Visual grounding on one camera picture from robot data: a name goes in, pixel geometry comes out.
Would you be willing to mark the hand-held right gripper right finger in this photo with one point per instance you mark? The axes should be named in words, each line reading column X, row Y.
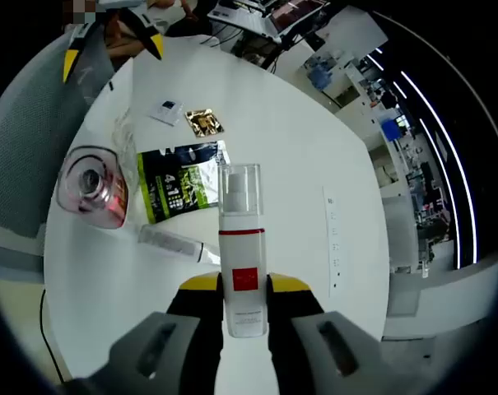
column 294, row 329

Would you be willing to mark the slim skincare bottle silver collar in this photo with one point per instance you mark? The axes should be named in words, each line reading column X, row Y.
column 170, row 243

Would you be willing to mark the silver laptop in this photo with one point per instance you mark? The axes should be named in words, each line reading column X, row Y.
column 240, row 18

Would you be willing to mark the green black skincare sachet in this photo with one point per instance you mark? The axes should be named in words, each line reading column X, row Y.
column 178, row 185

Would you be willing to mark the grey mesh office chair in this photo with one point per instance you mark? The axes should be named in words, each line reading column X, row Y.
column 26, row 144

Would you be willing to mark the skincare bottle wide clear cap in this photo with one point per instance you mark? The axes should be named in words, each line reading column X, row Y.
column 92, row 185

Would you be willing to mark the gold foil skincare sachet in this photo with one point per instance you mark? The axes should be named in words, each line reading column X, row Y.
column 204, row 123

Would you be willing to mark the blue storage crate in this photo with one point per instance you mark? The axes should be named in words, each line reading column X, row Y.
column 389, row 128

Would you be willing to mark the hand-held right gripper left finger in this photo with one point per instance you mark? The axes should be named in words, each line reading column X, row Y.
column 195, row 329

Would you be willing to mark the white skincare bottle red square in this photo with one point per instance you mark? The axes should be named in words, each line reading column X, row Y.
column 242, row 247

